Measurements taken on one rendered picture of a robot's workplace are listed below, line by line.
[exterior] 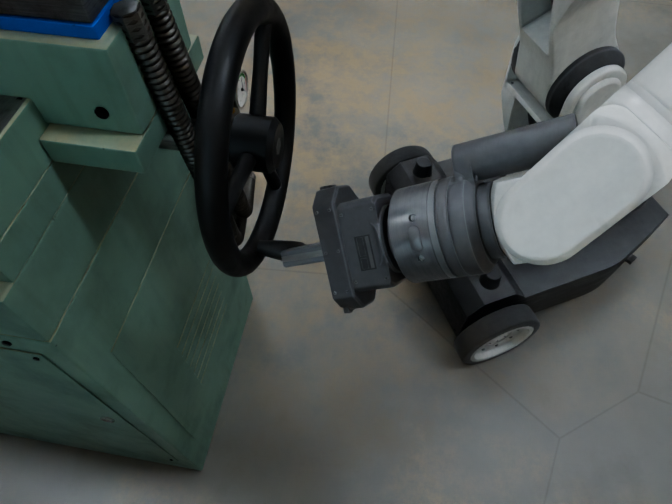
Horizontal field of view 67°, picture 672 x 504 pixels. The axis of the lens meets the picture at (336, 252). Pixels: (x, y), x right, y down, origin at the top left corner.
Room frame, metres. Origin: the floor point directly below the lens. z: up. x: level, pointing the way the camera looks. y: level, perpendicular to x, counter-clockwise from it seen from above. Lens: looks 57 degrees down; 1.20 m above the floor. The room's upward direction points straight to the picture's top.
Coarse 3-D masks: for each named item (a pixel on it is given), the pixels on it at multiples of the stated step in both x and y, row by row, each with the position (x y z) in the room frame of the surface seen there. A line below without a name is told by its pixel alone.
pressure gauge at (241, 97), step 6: (240, 72) 0.67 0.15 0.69; (240, 78) 0.67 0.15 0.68; (246, 78) 0.70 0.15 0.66; (240, 84) 0.67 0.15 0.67; (246, 84) 0.70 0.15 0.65; (240, 90) 0.67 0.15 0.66; (246, 90) 0.69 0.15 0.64; (240, 96) 0.66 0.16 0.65; (246, 96) 0.68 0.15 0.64; (234, 102) 0.64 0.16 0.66; (240, 102) 0.66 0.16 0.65; (234, 108) 0.67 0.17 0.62; (240, 108) 0.65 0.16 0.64
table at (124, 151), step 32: (0, 96) 0.36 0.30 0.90; (0, 128) 0.32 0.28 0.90; (32, 128) 0.34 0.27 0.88; (64, 128) 0.35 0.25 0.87; (160, 128) 0.37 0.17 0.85; (0, 160) 0.30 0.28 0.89; (32, 160) 0.32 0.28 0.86; (64, 160) 0.34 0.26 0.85; (96, 160) 0.33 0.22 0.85; (128, 160) 0.32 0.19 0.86; (0, 192) 0.28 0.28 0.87; (0, 224) 0.26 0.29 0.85
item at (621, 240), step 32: (416, 160) 0.94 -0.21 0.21; (448, 160) 0.98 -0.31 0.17; (640, 224) 0.76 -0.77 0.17; (576, 256) 0.66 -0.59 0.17; (608, 256) 0.66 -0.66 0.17; (448, 288) 0.58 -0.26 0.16; (480, 288) 0.55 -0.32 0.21; (512, 288) 0.55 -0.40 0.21; (544, 288) 0.58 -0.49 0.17; (576, 288) 0.61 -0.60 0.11; (448, 320) 0.54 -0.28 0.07
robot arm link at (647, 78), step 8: (656, 56) 0.30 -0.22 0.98; (664, 56) 0.29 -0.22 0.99; (648, 64) 0.30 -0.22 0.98; (656, 64) 0.29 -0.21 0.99; (664, 64) 0.28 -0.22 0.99; (640, 72) 0.30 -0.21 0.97; (648, 72) 0.29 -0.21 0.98; (656, 72) 0.28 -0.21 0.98; (664, 72) 0.28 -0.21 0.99; (632, 80) 0.29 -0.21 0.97; (640, 80) 0.28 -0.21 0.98; (648, 80) 0.28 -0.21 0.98; (656, 80) 0.28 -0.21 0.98; (664, 80) 0.27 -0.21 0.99; (648, 88) 0.27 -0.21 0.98; (656, 88) 0.27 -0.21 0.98; (664, 88) 0.27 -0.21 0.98; (656, 96) 0.27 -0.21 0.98; (664, 96) 0.26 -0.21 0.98; (664, 104) 0.26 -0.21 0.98
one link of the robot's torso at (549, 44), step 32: (544, 0) 0.80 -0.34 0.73; (576, 0) 0.67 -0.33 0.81; (608, 0) 0.73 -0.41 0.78; (544, 32) 0.77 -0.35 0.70; (576, 32) 0.71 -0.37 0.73; (608, 32) 0.74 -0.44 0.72; (512, 64) 0.82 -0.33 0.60; (544, 64) 0.73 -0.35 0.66; (576, 64) 0.71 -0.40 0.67; (608, 64) 0.72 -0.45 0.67; (544, 96) 0.72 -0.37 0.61
